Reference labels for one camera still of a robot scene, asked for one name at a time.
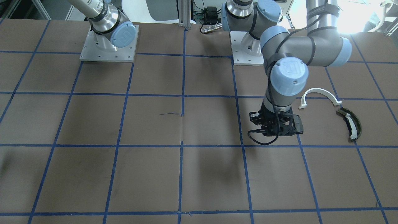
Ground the dark green brake shoe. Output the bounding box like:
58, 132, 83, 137
336, 107, 362, 142

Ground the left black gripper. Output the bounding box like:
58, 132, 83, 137
249, 105, 304, 137

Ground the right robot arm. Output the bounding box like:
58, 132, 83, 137
68, 0, 137, 47

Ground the white chair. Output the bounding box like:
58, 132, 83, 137
121, 0, 178, 24

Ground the white curved plastic part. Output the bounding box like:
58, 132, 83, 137
299, 88, 342, 109

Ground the aluminium frame post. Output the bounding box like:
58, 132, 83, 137
177, 0, 192, 30

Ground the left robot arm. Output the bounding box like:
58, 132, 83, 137
222, 0, 352, 137

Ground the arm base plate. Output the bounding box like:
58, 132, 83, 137
230, 31, 264, 66
79, 25, 140, 63

